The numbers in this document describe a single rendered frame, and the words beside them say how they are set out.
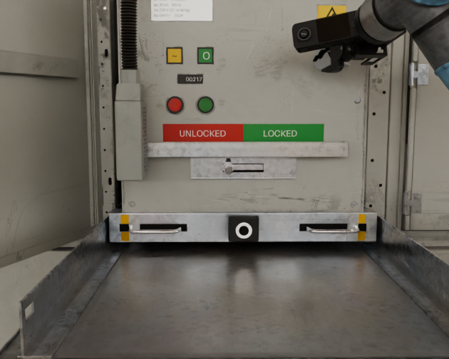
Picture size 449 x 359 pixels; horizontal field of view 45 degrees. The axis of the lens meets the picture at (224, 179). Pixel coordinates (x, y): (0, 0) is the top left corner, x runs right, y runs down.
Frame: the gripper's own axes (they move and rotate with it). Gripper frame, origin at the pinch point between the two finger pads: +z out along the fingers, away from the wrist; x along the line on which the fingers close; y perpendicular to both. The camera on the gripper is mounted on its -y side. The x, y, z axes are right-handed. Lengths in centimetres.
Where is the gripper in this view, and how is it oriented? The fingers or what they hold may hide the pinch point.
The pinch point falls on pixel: (313, 62)
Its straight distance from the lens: 107.7
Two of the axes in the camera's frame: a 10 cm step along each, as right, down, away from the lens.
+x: -0.7, -9.9, 1.2
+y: 9.6, -0.4, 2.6
